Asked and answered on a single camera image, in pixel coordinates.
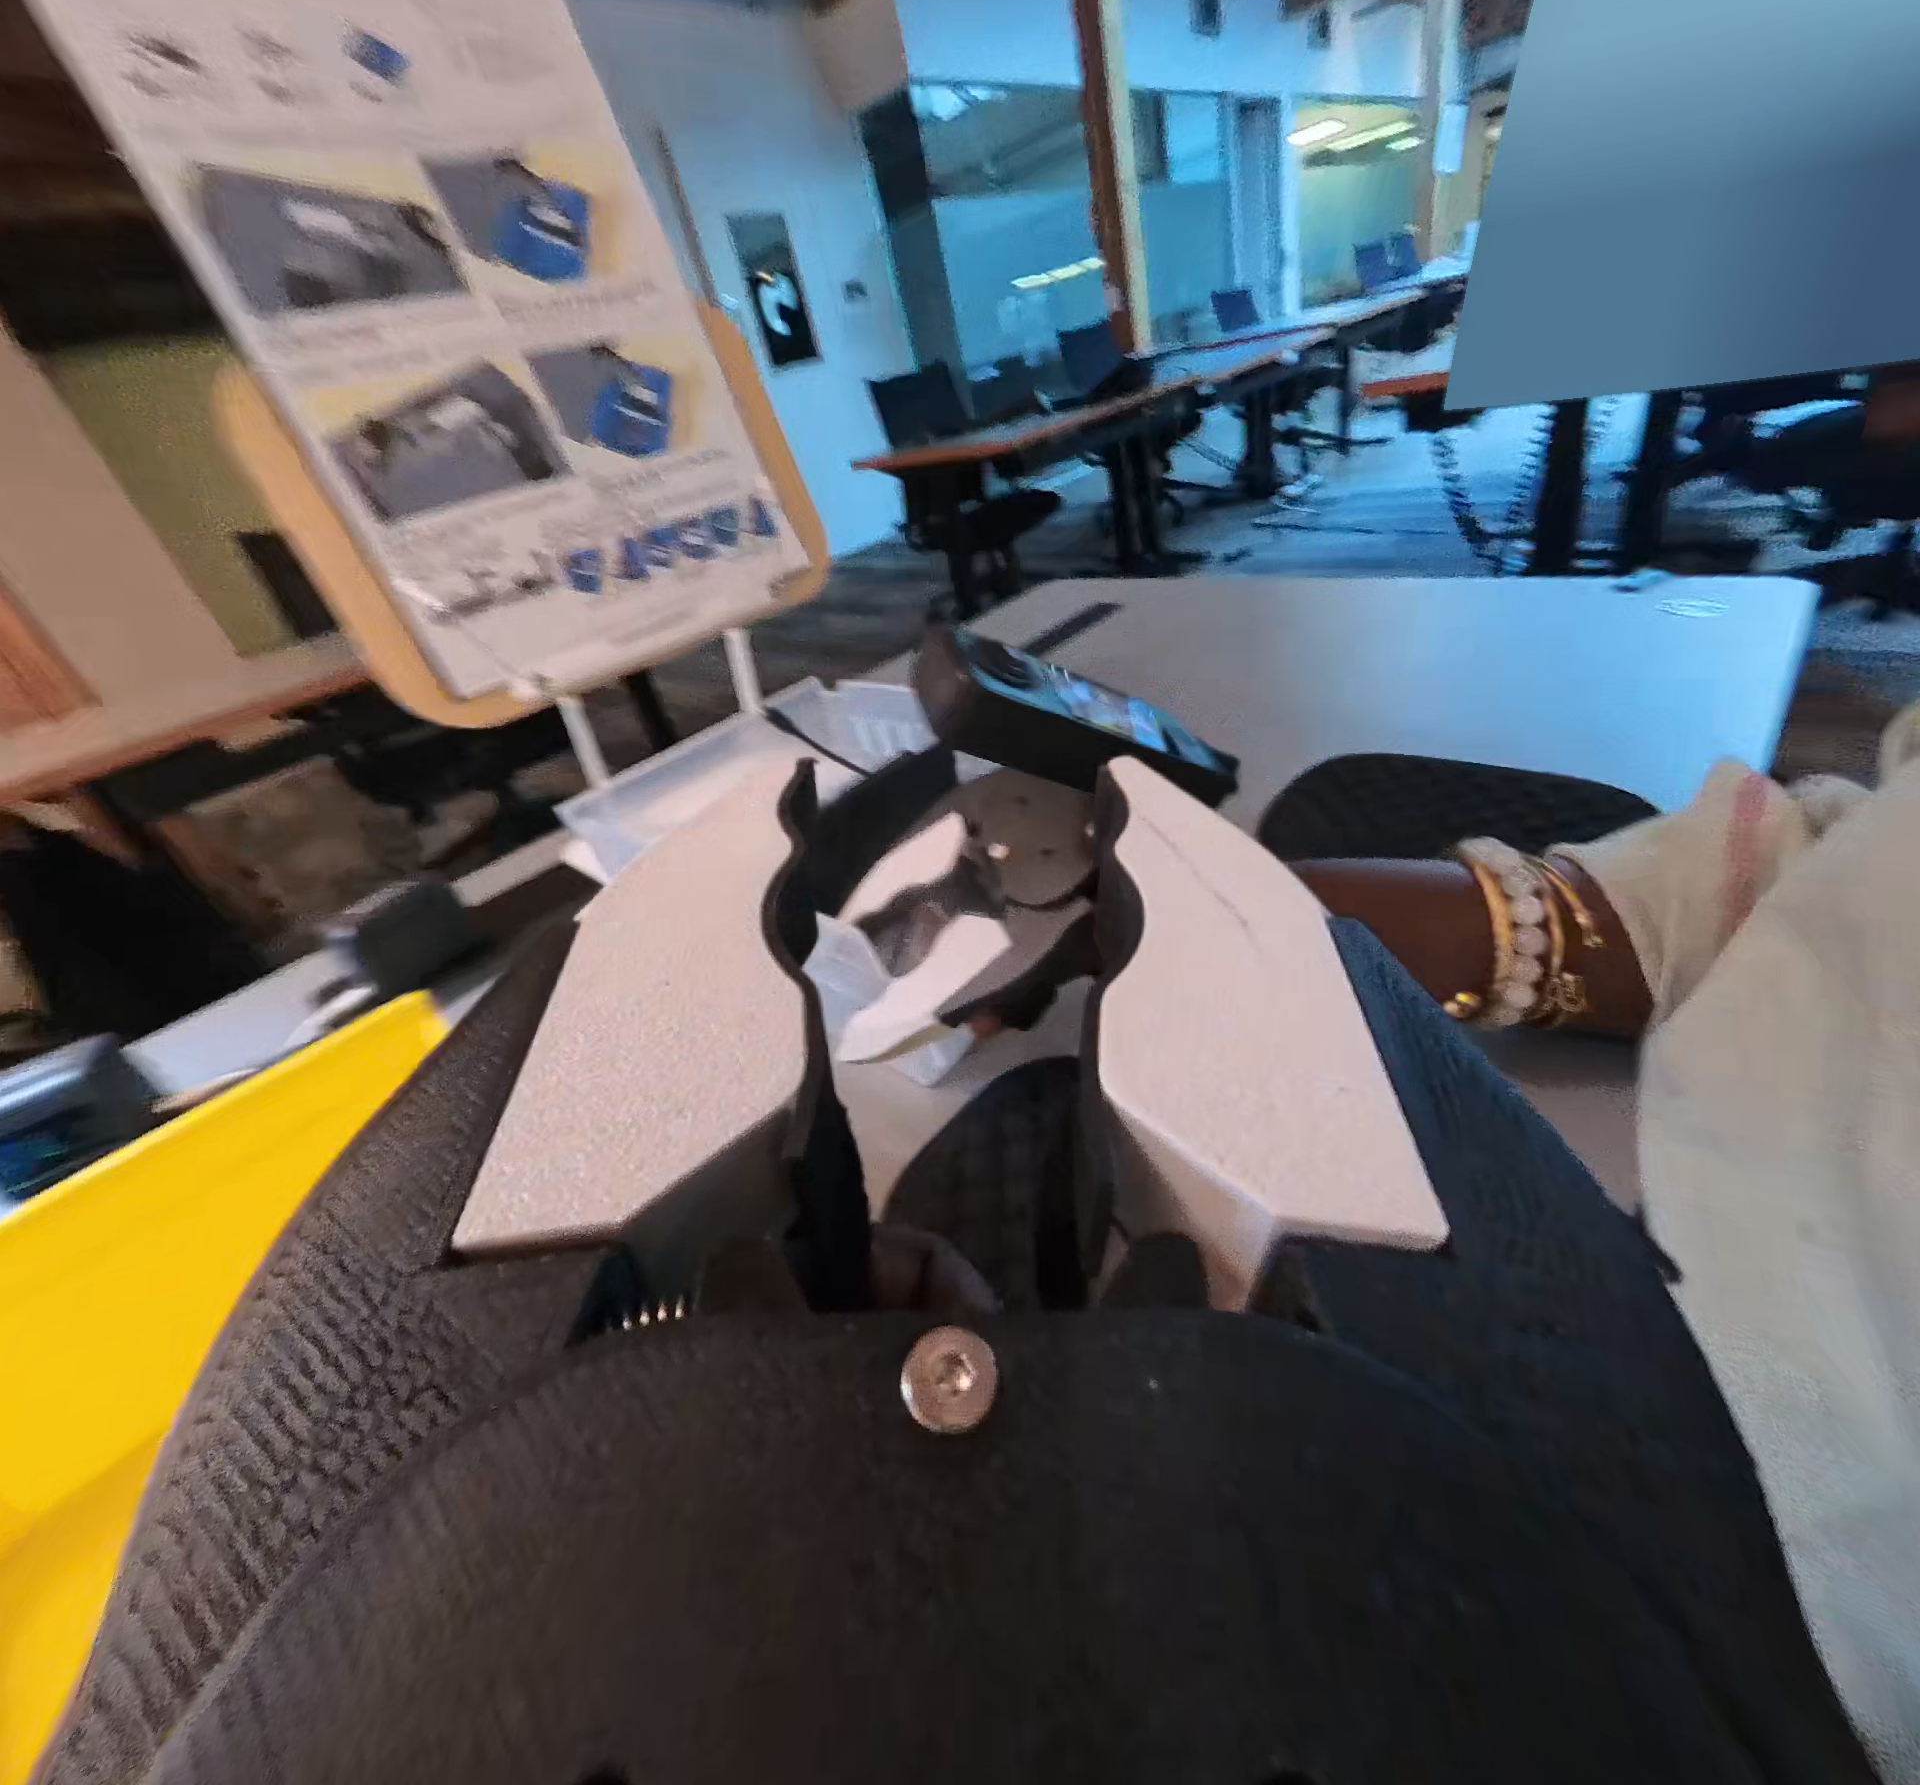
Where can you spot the person's right hand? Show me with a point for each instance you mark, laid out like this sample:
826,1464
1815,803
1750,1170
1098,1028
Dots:
1380,929

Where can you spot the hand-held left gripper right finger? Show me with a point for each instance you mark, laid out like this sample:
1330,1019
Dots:
1262,1066

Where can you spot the instruction sheet board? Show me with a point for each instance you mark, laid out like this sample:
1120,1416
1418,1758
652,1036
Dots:
452,314

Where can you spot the clear plastic bin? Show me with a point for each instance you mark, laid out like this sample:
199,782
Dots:
863,729

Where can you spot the yellow plastic bin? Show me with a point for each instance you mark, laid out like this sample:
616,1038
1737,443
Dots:
152,1290

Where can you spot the small grey box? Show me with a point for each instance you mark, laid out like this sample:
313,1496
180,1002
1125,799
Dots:
68,1111
421,933

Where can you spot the black office chair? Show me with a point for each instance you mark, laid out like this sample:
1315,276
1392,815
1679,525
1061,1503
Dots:
960,411

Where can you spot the person's right forearm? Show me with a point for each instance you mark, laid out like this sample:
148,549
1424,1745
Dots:
1612,961

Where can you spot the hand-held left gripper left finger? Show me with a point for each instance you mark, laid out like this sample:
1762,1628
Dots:
660,1066

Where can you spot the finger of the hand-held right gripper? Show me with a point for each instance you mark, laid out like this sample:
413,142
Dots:
976,967
915,870

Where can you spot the wooden office desk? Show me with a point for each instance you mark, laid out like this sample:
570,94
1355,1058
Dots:
1081,420
1650,464

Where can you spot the wooden support post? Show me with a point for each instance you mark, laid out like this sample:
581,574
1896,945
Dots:
1103,91

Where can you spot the white phone booth door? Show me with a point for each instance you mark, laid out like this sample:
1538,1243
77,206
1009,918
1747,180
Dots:
773,293

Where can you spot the black mesh wrist rest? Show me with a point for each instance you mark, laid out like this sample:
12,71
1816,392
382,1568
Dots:
1456,803

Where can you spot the person's cream sweater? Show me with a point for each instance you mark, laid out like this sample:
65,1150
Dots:
1786,1140

